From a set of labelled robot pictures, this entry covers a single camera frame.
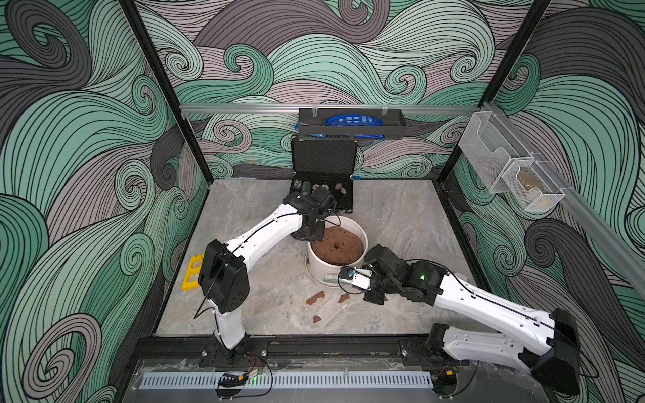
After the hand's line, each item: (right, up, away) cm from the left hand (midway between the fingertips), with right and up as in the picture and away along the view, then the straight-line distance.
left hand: (315, 234), depth 83 cm
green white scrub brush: (+11, -8, -22) cm, 26 cm away
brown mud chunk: (-1, -22, 0) cm, 22 cm away
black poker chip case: (+5, +28, +31) cm, 42 cm away
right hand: (+14, -13, -8) cm, 21 cm away
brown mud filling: (+8, -5, +2) cm, 9 cm away
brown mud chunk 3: (0, -27, -3) cm, 27 cm away
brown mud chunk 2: (+10, -22, 0) cm, 24 cm away
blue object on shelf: (+14, +42, +9) cm, 45 cm away
